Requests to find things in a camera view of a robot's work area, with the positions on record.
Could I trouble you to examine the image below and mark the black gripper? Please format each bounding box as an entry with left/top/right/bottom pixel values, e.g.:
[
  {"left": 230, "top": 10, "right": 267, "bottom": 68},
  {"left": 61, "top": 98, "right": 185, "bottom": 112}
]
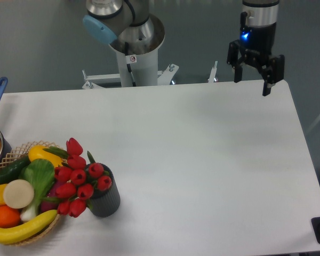
[{"left": 227, "top": 23, "right": 285, "bottom": 97}]

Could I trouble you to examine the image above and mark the red tulip bouquet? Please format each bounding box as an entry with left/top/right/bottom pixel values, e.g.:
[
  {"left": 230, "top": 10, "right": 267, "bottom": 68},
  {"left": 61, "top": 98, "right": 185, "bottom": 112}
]
[{"left": 44, "top": 138, "right": 114, "bottom": 218}]

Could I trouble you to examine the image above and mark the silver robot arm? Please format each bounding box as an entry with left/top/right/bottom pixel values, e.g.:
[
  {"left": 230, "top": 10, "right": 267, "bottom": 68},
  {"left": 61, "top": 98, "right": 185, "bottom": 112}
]
[{"left": 227, "top": 1, "right": 285, "bottom": 97}]

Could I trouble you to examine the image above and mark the dark grey ribbed vase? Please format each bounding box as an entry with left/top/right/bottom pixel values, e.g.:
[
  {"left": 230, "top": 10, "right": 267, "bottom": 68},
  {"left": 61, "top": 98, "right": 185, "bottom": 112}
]
[{"left": 85, "top": 164, "right": 121, "bottom": 218}]

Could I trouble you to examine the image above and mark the yellow bell pepper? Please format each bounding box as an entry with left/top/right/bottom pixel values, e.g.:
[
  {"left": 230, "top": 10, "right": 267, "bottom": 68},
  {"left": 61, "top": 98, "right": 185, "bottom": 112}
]
[{"left": 28, "top": 145, "right": 62, "bottom": 167}]

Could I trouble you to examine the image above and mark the green bok choy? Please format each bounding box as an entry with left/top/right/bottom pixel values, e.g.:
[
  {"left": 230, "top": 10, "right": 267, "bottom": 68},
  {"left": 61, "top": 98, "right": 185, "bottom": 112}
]
[{"left": 20, "top": 159, "right": 54, "bottom": 222}]

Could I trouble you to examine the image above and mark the woven wicker basket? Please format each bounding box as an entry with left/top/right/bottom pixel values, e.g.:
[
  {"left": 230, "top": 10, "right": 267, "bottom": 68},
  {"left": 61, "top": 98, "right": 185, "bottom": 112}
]
[{"left": 0, "top": 141, "right": 61, "bottom": 246}]

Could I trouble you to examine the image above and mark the purple dragon fruit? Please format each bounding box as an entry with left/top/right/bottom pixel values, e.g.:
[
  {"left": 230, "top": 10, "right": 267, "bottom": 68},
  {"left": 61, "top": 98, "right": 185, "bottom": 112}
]
[{"left": 39, "top": 180, "right": 64, "bottom": 213}]

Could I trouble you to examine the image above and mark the green cucumber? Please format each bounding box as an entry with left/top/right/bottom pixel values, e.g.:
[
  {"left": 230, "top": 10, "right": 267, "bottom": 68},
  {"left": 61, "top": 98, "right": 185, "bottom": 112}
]
[{"left": 0, "top": 156, "right": 30, "bottom": 185}]

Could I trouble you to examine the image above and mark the beige round disc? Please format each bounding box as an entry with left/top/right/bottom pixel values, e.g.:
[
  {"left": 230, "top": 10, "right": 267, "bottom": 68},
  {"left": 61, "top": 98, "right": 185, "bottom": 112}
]
[{"left": 3, "top": 179, "right": 34, "bottom": 209}]

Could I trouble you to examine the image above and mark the orange fruit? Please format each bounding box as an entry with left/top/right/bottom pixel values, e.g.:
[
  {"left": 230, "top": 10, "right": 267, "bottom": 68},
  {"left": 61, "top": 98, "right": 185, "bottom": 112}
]
[{"left": 0, "top": 205, "right": 21, "bottom": 228}]

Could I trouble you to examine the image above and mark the yellow banana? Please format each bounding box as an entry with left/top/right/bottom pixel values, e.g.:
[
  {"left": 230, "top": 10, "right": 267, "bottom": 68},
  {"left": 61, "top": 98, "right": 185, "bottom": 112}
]
[{"left": 0, "top": 210, "right": 59, "bottom": 245}]

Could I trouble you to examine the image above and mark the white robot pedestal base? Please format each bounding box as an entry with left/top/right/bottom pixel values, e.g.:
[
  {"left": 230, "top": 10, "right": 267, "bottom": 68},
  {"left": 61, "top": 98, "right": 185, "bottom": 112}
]
[{"left": 83, "top": 1, "right": 179, "bottom": 87}]

